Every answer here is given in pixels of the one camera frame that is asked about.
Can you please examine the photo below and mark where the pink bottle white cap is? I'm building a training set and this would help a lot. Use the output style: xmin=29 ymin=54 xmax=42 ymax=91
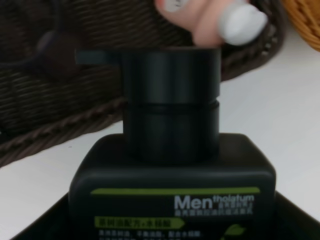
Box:
xmin=154 ymin=0 xmax=268 ymax=48

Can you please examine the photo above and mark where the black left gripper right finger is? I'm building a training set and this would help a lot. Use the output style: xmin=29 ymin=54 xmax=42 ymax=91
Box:
xmin=271 ymin=192 xmax=320 ymax=240

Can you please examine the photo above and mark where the dark brown wicker basket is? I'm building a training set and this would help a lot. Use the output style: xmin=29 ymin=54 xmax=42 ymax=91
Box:
xmin=0 ymin=0 xmax=286 ymax=169

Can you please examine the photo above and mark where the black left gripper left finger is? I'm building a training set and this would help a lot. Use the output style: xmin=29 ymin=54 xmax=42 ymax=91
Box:
xmin=11 ymin=194 xmax=73 ymax=240

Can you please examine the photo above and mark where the dark green bottle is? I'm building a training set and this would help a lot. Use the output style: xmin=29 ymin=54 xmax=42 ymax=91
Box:
xmin=68 ymin=47 xmax=276 ymax=240

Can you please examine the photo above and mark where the orange wicker basket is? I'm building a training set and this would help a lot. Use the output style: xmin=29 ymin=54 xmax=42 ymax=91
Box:
xmin=282 ymin=0 xmax=320 ymax=52

